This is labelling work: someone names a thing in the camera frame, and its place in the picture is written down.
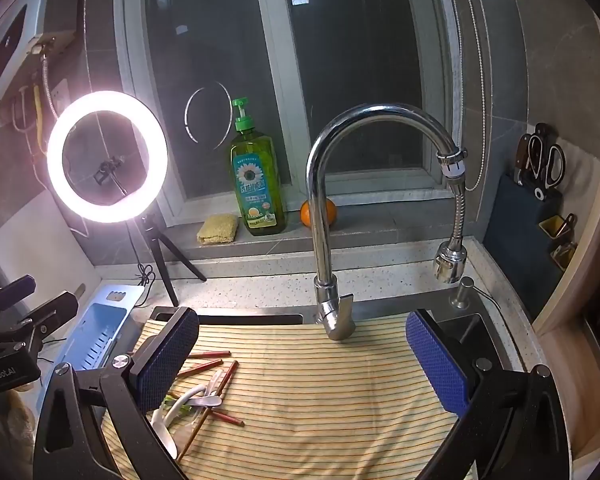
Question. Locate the person's left hand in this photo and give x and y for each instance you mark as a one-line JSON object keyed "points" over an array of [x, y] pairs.
{"points": [[7, 420]]}

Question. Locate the white ceramic spoon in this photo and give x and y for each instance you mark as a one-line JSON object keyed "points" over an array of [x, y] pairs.
{"points": [[166, 442], [185, 396]]}

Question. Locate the orange fruit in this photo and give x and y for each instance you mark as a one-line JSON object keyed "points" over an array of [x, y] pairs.
{"points": [[330, 212]]}

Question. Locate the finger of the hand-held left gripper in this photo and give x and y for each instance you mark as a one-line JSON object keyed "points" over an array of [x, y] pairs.
{"points": [[15, 287], [52, 310]]}

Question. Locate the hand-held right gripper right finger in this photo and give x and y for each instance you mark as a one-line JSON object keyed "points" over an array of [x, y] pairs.
{"points": [[437, 365]]}

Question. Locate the green dish soap bottle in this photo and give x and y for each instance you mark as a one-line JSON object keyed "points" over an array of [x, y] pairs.
{"points": [[257, 185]]}

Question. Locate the chrome faucet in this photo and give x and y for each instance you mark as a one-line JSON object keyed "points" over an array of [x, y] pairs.
{"points": [[322, 240]]}

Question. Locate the clear plastic spoon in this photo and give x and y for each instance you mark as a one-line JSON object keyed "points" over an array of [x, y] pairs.
{"points": [[215, 379]]}

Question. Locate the green plastic spoon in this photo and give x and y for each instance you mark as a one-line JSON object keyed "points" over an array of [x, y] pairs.
{"points": [[172, 404]]}

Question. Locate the black kitchen scissors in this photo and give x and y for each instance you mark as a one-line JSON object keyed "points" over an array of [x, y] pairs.
{"points": [[544, 180]]}

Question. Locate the yellow striped cloth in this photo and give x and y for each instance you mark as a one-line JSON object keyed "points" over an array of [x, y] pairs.
{"points": [[330, 400]]}

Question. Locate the red-tipped wooden chopstick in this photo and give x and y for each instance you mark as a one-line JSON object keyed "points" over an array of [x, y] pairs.
{"points": [[200, 367], [227, 417], [227, 377], [207, 354]]}

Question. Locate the white water heater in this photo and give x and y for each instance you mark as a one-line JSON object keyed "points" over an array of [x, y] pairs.
{"points": [[25, 35]]}

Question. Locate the yellow sponge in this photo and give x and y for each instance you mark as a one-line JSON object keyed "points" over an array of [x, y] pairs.
{"points": [[217, 230]]}

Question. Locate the white window frame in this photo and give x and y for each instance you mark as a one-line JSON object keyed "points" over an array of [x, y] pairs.
{"points": [[277, 60]]}

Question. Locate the metal spoon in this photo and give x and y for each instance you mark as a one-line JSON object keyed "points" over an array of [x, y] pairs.
{"points": [[205, 401]]}

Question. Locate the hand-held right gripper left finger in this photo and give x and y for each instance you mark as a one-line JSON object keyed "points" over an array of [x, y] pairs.
{"points": [[165, 360]]}

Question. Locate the black tripod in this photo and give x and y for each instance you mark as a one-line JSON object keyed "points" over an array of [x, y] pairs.
{"points": [[147, 227]]}

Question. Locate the dark blue knife holder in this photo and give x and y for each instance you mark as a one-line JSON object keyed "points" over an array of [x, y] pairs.
{"points": [[515, 240]]}

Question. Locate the blue plastic basket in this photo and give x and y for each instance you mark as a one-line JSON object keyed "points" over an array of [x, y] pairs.
{"points": [[105, 330]]}

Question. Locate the yellow pipe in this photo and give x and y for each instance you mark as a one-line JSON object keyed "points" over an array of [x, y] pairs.
{"points": [[37, 115]]}

